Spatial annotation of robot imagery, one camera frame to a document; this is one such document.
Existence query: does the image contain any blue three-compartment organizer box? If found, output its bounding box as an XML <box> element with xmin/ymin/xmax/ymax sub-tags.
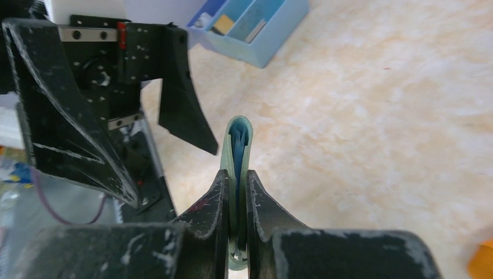
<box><xmin>187</xmin><ymin>0</ymin><xmax>309</xmax><ymax>69</ymax></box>

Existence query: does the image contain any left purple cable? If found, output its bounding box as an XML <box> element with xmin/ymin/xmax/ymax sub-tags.
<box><xmin>33</xmin><ymin>169</ymin><xmax>109</xmax><ymax>226</ymax></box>

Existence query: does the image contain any orange cylinder tube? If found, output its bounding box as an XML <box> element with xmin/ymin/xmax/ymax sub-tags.
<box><xmin>467</xmin><ymin>239</ymin><xmax>492</xmax><ymax>279</ymax></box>

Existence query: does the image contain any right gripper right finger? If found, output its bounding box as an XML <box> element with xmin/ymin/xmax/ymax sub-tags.
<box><xmin>246</xmin><ymin>170</ymin><xmax>442</xmax><ymax>278</ymax></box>

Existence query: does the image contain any green card holder wallet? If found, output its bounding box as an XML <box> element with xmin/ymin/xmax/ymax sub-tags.
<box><xmin>220</xmin><ymin>115</ymin><xmax>253</xmax><ymax>271</ymax></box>

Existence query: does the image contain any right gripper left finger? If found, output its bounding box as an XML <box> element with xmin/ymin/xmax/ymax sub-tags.
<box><xmin>12</xmin><ymin>170</ymin><xmax>229</xmax><ymax>278</ymax></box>

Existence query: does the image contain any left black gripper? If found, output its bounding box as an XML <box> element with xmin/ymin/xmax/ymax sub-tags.
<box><xmin>2</xmin><ymin>15</ymin><xmax>219</xmax><ymax>223</ymax></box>

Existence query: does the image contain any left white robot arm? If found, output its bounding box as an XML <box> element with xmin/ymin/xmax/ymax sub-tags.
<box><xmin>1</xmin><ymin>1</ymin><xmax>218</xmax><ymax>223</ymax></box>

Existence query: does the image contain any gold card in box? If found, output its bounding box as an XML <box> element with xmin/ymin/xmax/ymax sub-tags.
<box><xmin>211</xmin><ymin>14</ymin><xmax>235</xmax><ymax>35</ymax></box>

